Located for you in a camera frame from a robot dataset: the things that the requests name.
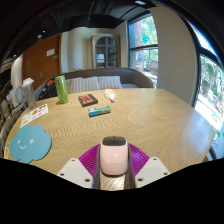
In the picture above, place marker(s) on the white door sign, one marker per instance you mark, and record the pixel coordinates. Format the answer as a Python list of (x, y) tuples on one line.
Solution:
[(50, 52)]

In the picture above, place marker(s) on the black box with orange print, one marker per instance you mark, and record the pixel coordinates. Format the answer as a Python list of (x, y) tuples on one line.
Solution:
[(88, 100)]

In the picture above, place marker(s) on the curved grey sofa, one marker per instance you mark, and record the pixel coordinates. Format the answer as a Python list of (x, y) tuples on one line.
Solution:
[(133, 77)]

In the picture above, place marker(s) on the blue cloud-shaped mouse pad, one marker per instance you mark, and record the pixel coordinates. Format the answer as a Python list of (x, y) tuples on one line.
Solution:
[(30, 143)]

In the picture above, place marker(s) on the small green and blue pack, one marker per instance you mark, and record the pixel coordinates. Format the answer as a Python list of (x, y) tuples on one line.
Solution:
[(99, 111)]

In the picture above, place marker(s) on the white sticker sheet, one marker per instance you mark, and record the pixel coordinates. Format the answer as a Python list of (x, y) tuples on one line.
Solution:
[(34, 115)]

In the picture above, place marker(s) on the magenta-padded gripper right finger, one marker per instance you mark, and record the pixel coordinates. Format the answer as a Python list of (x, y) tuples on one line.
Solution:
[(143, 166)]

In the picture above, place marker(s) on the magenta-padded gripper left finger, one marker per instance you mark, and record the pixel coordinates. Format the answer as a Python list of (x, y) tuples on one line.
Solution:
[(83, 166)]

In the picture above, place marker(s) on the white plastic wrapper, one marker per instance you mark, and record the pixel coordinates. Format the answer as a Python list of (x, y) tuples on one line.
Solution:
[(110, 95)]

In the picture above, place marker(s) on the arched glass-door cabinet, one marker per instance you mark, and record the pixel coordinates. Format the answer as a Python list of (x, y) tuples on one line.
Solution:
[(106, 51)]

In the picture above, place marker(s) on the large side window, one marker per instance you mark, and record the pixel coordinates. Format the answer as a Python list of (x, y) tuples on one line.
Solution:
[(210, 90)]

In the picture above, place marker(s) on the striped cushion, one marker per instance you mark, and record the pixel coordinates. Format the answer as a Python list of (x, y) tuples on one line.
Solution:
[(110, 82), (81, 85)]

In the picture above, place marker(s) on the green drink can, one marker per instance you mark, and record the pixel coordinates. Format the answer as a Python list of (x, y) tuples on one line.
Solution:
[(61, 90)]

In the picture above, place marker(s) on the orange wooden door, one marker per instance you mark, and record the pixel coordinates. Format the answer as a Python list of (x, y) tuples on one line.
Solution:
[(40, 65)]

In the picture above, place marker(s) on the dark backpack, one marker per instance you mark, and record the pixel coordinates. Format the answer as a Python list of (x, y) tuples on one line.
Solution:
[(48, 90)]

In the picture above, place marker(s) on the black-framed window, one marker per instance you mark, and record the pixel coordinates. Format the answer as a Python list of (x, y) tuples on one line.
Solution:
[(143, 50)]

